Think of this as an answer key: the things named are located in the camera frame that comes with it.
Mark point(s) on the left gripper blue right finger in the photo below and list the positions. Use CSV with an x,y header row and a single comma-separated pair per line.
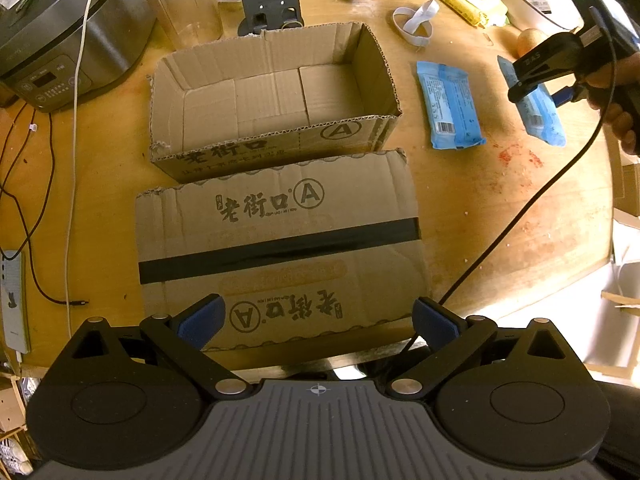
x,y
436,325

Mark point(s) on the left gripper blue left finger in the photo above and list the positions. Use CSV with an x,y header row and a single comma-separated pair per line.
x,y
200,322

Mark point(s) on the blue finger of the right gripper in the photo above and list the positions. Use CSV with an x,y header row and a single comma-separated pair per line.
x,y
563,96

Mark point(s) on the small blue wipes packet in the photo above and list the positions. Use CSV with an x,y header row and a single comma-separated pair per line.
x,y
540,118

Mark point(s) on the large blue wipes packet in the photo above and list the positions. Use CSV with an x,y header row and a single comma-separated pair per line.
x,y
450,107

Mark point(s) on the person right hand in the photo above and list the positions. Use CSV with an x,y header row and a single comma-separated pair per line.
x,y
618,116

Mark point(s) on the closed cardboard box black tape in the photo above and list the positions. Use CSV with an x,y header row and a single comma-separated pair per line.
x,y
296,252

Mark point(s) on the white elastic band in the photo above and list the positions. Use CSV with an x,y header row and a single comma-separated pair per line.
x,y
415,26

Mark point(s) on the light blue smartphone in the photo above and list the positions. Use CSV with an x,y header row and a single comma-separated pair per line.
x,y
13,302

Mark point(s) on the open cardboard box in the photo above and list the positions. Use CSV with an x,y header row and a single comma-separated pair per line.
x,y
282,96

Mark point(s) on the silver rice cooker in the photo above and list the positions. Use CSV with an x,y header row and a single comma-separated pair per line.
x,y
54,50

